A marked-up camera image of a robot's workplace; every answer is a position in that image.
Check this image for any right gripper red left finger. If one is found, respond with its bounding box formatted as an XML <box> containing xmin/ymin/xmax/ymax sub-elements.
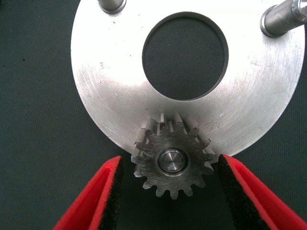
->
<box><xmin>52</xmin><ymin>155</ymin><xmax>124</xmax><ymax>230</ymax></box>

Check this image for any dark grey table cloth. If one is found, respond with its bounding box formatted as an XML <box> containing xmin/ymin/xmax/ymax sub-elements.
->
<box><xmin>0</xmin><ymin>0</ymin><xmax>307</xmax><ymax>230</ymax></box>

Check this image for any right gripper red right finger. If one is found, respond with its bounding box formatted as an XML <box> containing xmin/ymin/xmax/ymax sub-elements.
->
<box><xmin>219</xmin><ymin>153</ymin><xmax>307</xmax><ymax>230</ymax></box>

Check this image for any small steel planetary gear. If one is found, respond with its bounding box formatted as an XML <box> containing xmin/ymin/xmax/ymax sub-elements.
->
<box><xmin>130</xmin><ymin>112</ymin><xmax>216</xmax><ymax>200</ymax></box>

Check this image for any round metal carrier plate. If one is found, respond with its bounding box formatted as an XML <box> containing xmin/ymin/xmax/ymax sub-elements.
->
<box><xmin>71</xmin><ymin>0</ymin><xmax>306</xmax><ymax>158</ymax></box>

